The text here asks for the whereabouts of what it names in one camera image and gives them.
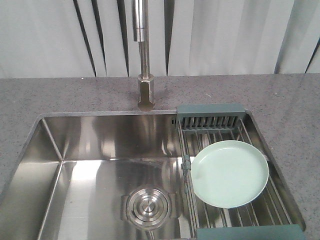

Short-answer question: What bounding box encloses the light green round plate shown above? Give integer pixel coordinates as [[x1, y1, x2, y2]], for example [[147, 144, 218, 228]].
[[190, 140, 269, 209]]

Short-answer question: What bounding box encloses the steel gooseneck faucet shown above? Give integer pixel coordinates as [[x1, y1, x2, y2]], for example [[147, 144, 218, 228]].
[[131, 0, 155, 112]]

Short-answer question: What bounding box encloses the teal sink drying rack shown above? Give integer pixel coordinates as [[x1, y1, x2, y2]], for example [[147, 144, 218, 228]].
[[175, 103, 306, 240]]

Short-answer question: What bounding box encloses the stainless steel sink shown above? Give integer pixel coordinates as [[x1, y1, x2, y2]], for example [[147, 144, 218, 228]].
[[0, 109, 307, 240]]

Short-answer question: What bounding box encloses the steel sink drain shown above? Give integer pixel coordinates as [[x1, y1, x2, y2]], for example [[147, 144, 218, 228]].
[[120, 184, 182, 231]]

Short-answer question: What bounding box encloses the white pleated curtain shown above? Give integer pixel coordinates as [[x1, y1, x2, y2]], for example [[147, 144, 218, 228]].
[[0, 0, 320, 79]]

